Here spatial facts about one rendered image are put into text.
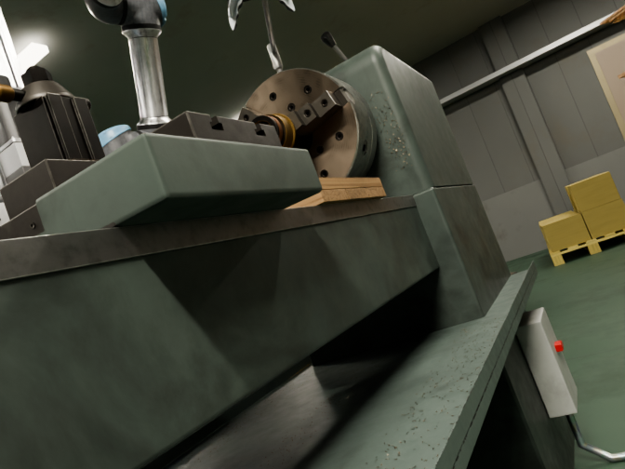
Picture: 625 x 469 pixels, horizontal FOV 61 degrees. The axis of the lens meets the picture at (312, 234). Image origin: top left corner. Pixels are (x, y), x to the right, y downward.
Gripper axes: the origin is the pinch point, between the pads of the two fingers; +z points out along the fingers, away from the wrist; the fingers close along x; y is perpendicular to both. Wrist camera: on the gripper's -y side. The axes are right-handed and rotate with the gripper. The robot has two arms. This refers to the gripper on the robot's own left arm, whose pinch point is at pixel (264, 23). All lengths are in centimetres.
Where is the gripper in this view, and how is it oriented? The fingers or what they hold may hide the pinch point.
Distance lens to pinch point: 135.6
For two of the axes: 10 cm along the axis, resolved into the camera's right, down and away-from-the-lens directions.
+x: 9.4, -3.2, 0.5
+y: 0.3, -0.7, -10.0
